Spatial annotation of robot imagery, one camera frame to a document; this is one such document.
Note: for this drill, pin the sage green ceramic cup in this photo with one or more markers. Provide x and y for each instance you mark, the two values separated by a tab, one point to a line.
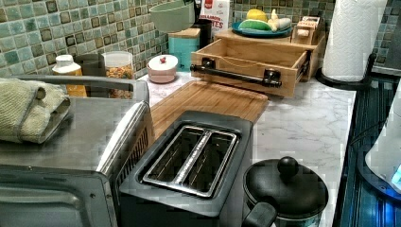
173	16

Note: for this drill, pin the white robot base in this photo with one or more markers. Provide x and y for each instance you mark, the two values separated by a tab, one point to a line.
380	167

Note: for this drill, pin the wooden drawer cabinet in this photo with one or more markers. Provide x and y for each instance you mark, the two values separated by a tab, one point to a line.
277	51

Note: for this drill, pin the bamboo cutting board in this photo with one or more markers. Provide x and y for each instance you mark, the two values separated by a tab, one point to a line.
207	97

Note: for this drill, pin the black two-slot toaster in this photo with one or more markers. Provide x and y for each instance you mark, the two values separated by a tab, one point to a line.
192	175

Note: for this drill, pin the pink ceramic lidded jar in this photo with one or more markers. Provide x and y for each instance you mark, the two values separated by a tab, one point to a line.
162	69

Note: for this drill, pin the teal canister with wooden lid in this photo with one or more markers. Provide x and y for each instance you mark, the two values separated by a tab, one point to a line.
182	44

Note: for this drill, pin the black utensil crock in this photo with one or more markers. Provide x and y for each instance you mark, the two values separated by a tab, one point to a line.
205	27

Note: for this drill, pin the blue plate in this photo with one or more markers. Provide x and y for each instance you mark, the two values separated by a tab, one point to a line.
264	34

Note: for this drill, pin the clear cereal jar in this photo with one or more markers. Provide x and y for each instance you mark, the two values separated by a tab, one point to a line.
118	65

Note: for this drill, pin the plush watermelon slice toy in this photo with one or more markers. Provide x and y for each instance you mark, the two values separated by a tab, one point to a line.
254	24

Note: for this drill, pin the white cinnamon food box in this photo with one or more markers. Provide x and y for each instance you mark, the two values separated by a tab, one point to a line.
216	11

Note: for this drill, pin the black pot with lid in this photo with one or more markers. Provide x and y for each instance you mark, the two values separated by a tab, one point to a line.
283	193

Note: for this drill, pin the yellow plush lemon toy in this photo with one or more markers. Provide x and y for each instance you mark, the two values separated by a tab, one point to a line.
257	14

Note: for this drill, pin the white plush toy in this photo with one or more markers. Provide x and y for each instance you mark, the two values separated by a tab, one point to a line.
277	23

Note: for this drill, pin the small wooden toy box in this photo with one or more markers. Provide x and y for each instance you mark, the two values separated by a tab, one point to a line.
308	30

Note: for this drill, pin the stainless steel toaster oven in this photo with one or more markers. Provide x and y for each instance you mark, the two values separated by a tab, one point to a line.
72	179

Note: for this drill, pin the white-capped orange bottle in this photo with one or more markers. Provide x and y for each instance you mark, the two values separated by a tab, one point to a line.
65	66

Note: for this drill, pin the black paper towel holder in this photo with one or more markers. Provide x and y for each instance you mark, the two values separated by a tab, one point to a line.
362	84

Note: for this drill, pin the folded green dish towel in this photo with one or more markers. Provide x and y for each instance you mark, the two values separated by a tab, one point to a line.
30	110

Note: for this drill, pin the white paper towel roll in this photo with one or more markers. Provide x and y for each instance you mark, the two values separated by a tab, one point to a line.
352	34

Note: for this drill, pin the wooden drawer with black handle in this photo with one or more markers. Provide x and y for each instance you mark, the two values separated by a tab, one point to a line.
212	64

